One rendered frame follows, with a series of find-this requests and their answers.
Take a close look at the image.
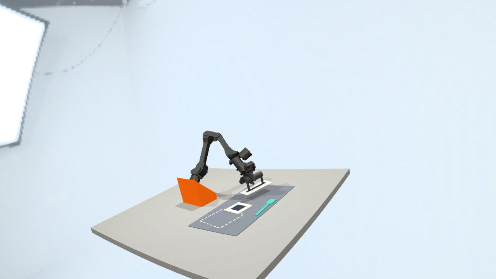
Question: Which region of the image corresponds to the cream square tile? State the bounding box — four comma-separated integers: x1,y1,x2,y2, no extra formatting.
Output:
225,202,252,214

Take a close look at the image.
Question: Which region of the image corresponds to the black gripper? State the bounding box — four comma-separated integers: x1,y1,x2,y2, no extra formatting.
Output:
236,161,256,184

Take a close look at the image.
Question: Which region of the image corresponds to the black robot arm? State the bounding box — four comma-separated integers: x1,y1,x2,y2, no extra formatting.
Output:
190,131,252,183

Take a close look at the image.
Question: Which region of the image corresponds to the grey rectangular mat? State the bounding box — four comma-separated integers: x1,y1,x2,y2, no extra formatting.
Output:
188,185,295,236

